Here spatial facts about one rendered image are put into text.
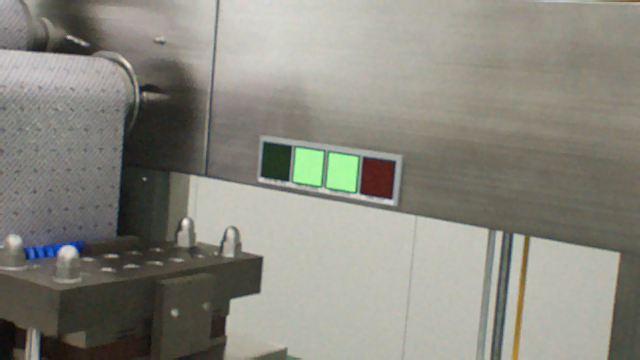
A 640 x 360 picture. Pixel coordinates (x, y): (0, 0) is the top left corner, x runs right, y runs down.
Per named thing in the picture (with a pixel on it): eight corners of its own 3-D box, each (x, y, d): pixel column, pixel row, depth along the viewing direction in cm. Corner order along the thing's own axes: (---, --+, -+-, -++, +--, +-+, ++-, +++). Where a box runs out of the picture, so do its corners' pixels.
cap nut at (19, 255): (-9, 266, 136) (-7, 232, 136) (14, 263, 139) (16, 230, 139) (9, 271, 134) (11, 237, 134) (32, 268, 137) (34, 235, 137)
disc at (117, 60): (69, 139, 168) (74, 47, 166) (71, 139, 168) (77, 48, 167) (133, 150, 160) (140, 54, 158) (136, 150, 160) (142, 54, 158)
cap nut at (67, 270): (45, 279, 132) (47, 244, 131) (68, 275, 135) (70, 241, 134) (64, 284, 130) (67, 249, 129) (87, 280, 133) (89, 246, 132)
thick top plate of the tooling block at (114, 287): (-24, 310, 137) (-22, 265, 136) (185, 274, 169) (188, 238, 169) (56, 336, 128) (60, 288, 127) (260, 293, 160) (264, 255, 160)
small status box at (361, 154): (255, 181, 155) (259, 135, 154) (258, 181, 155) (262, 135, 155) (396, 206, 141) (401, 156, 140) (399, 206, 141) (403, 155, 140)
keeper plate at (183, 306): (149, 359, 142) (155, 280, 141) (199, 346, 150) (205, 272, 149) (162, 363, 140) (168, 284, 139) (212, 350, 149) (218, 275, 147)
